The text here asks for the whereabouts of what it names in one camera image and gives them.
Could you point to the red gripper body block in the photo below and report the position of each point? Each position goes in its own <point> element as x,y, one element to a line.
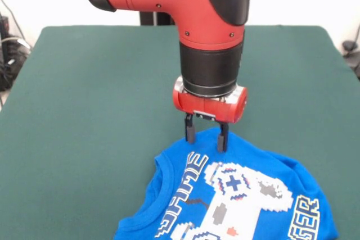
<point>213,106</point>

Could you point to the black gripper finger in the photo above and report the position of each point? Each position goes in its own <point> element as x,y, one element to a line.
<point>190,129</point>
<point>222,138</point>

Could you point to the blue printed shirt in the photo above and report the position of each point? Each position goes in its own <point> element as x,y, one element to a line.
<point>225,195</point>

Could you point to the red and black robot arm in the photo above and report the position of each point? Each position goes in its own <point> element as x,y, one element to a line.
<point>197,12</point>

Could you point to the dark green tablecloth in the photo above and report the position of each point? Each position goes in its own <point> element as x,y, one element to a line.
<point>84,110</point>

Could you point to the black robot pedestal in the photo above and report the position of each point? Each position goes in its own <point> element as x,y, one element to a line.
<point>157,18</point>

